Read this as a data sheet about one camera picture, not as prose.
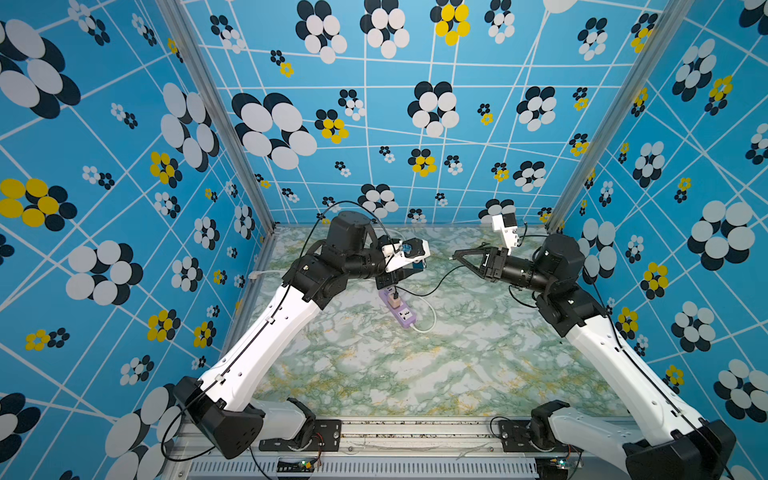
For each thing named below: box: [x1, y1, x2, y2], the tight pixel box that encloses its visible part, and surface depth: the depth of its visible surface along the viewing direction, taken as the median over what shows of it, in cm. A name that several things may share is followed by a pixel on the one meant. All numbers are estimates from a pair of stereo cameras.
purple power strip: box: [379, 286, 417, 329], surface depth 95 cm
